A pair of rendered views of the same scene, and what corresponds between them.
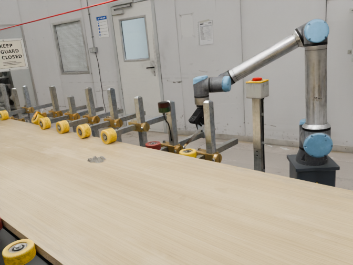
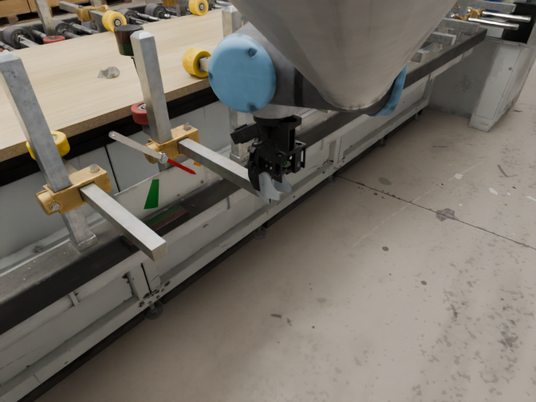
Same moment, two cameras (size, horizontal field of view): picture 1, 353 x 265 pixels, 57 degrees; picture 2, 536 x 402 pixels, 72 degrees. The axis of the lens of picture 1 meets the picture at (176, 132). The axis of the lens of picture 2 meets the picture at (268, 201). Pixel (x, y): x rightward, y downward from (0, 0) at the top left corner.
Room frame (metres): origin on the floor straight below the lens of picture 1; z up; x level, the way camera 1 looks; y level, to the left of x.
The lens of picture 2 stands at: (1.93, -0.78, 1.30)
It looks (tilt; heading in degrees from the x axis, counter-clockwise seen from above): 38 degrees down; 89
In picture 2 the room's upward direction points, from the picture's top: straight up
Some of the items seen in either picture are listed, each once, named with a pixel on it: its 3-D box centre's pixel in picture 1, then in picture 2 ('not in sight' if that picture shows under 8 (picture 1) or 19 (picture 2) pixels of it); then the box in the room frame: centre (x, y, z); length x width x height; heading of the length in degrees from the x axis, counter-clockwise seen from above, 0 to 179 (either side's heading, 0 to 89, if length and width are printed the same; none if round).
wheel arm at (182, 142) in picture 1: (178, 144); (198, 153); (1.77, -0.01, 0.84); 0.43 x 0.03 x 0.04; 137
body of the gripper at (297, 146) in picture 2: (203, 113); (276, 142); (1.96, -0.18, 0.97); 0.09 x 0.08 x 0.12; 136
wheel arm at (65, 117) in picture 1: (75, 114); (389, 28); (2.43, 0.75, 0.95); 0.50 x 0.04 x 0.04; 137
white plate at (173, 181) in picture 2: not in sight; (166, 187); (1.69, -0.02, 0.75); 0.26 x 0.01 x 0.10; 47
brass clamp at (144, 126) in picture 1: (138, 126); not in sight; (1.88, 0.22, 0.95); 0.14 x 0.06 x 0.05; 47
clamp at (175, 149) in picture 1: (170, 148); (171, 143); (1.70, 0.04, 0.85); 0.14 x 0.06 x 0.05; 47
